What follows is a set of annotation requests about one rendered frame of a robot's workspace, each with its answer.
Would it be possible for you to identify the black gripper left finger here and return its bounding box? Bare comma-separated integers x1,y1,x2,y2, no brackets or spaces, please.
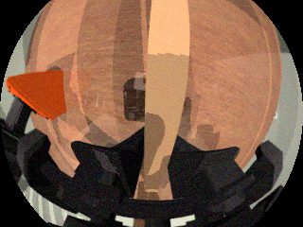
71,128,144,198

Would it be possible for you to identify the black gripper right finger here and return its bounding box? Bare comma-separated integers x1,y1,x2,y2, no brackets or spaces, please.
168,135,240,200

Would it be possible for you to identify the long brown wooden rail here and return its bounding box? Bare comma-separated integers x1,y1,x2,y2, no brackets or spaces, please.
144,0,190,193

